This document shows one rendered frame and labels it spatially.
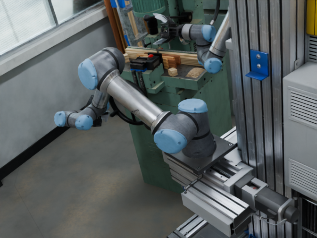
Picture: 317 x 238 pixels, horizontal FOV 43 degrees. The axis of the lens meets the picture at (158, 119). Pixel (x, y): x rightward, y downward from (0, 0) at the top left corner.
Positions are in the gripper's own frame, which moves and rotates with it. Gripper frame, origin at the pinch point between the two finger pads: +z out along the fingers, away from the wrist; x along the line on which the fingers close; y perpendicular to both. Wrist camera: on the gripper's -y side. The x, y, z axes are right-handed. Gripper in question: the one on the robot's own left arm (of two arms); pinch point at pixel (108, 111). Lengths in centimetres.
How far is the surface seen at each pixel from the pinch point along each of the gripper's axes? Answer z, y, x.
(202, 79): 24, -23, 44
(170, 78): 16.9, -21.3, 28.1
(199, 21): 39, -54, 29
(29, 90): 34, 3, -124
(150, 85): 8.2, -16.7, 21.8
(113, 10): 107, -71, -107
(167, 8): 24, -60, 17
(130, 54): 26.3, -32.5, -10.3
